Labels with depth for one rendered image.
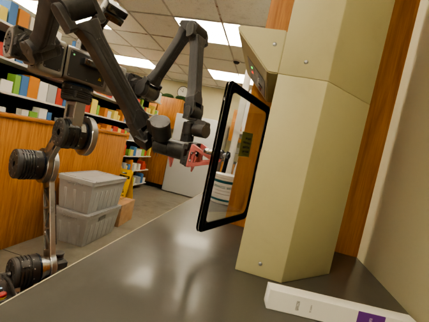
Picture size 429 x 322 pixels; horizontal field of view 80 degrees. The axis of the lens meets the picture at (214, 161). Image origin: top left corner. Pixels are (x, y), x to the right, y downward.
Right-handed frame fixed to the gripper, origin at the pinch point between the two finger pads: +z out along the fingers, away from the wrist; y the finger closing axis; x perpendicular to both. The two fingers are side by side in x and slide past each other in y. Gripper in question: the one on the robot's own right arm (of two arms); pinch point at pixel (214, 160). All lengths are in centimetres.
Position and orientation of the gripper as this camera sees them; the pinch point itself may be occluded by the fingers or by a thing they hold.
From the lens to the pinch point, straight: 78.0
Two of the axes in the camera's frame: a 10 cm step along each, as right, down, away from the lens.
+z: 9.5, 2.7, -1.5
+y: 1.8, -0.7, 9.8
